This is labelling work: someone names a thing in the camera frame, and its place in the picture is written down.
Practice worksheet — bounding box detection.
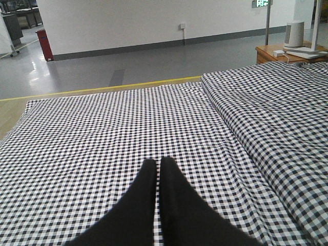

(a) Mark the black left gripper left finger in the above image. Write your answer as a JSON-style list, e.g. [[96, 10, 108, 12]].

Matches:
[[66, 159, 156, 245]]

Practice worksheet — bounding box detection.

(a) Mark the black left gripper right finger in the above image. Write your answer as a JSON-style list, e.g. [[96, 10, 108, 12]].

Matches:
[[159, 157, 261, 245]]

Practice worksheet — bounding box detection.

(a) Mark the black white checkered bed sheet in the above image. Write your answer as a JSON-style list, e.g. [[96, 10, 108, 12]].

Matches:
[[0, 82, 318, 246]]

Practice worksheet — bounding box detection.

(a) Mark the black white checkered quilt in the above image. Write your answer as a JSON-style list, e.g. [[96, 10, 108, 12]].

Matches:
[[201, 62, 327, 245]]

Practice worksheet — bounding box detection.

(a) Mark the wooden nightstand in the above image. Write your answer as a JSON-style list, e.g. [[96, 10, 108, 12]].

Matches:
[[255, 43, 327, 64]]

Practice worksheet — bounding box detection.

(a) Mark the white charger adapter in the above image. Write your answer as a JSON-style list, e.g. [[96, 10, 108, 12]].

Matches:
[[273, 50, 285, 57]]

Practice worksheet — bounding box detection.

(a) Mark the red fire extinguisher box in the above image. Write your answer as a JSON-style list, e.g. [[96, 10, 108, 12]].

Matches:
[[36, 29, 54, 62]]

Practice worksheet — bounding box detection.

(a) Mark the white cylindrical heater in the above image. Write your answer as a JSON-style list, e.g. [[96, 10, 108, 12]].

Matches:
[[283, 20, 304, 50]]

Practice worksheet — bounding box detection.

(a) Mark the green exit sign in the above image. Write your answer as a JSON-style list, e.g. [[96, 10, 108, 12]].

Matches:
[[252, 0, 273, 8]]

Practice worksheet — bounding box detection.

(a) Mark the white wall socket box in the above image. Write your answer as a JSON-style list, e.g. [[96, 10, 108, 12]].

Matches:
[[178, 23, 186, 30]]

